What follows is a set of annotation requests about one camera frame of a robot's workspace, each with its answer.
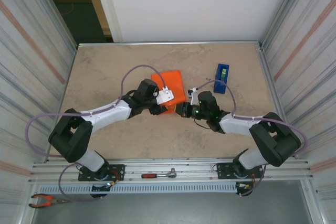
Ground aluminium frame post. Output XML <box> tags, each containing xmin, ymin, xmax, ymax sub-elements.
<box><xmin>25</xmin><ymin>0</ymin><xmax>79</xmax><ymax>51</ymax></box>
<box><xmin>259</xmin><ymin>0</ymin><xmax>313</xmax><ymax>51</ymax></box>

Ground white slotted cable duct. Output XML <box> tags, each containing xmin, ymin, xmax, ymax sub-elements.
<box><xmin>38</xmin><ymin>183</ymin><xmax>238</xmax><ymax>195</ymax></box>

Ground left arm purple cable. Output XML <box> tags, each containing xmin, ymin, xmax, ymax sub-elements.
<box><xmin>25</xmin><ymin>65</ymin><xmax>167</xmax><ymax>201</ymax></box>

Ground red-handled ratchet wrench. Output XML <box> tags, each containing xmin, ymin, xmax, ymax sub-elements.
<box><xmin>141</xmin><ymin>168</ymin><xmax>177</xmax><ymax>179</ymax></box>

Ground orange floor cable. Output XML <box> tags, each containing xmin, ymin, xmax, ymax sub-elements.
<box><xmin>61</xmin><ymin>3</ymin><xmax>79</xmax><ymax>17</ymax></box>

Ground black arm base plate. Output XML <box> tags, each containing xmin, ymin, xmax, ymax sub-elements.
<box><xmin>78</xmin><ymin>164</ymin><xmax>125</xmax><ymax>182</ymax></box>
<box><xmin>216</xmin><ymin>161</ymin><xmax>265</xmax><ymax>180</ymax></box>

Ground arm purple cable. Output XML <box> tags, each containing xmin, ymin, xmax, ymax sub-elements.
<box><xmin>25</xmin><ymin>65</ymin><xmax>167</xmax><ymax>201</ymax></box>
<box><xmin>195</xmin><ymin>80</ymin><xmax>308</xmax><ymax>197</ymax></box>

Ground orange-handled pliers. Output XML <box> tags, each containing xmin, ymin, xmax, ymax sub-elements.
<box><xmin>28</xmin><ymin>194</ymin><xmax>71</xmax><ymax>208</ymax></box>

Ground blue tape dispenser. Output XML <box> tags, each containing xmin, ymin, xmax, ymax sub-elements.
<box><xmin>213</xmin><ymin>63</ymin><xmax>230</xmax><ymax>94</ymax></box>

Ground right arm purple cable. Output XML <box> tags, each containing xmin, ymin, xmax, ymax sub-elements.
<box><xmin>195</xmin><ymin>80</ymin><xmax>308</xmax><ymax>197</ymax></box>

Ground aluminium side rail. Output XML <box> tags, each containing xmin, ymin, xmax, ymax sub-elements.
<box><xmin>258</xmin><ymin>48</ymin><xmax>299</xmax><ymax>159</ymax></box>
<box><xmin>46</xmin><ymin>47</ymin><xmax>79</xmax><ymax>161</ymax></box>

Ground aluminium table edge rail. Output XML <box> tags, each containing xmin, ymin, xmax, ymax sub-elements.
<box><xmin>77</xmin><ymin>40</ymin><xmax>263</xmax><ymax>49</ymax></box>

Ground white door frame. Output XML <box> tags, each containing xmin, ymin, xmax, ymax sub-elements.
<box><xmin>81</xmin><ymin>0</ymin><xmax>124</xmax><ymax>43</ymax></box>

